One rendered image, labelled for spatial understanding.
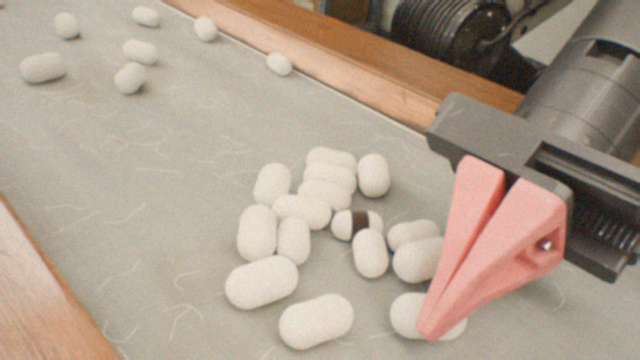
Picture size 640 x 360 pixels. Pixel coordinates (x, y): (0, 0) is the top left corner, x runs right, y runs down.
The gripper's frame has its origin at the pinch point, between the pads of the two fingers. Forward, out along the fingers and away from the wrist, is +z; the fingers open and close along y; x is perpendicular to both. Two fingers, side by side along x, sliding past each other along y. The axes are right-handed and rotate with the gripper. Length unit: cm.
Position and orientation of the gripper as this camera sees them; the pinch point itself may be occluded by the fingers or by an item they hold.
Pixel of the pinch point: (434, 321)
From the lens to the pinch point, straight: 25.0
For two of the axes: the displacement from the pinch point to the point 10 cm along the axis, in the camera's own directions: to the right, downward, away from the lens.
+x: 3.6, 4.7, 8.1
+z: -6.3, 7.6, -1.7
